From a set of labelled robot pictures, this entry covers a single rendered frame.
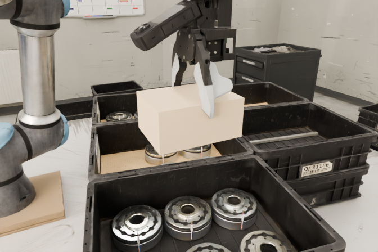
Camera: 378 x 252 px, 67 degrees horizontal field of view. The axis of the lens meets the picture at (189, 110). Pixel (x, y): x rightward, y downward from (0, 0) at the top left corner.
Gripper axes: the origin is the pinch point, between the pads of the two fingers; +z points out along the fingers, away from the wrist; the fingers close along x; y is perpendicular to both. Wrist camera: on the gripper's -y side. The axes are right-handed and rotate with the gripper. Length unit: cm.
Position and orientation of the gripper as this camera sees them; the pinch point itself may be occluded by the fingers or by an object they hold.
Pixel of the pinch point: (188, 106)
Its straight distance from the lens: 52.3
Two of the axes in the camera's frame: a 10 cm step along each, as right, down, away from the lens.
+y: 9.0, -1.5, 4.1
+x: -4.3, -3.2, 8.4
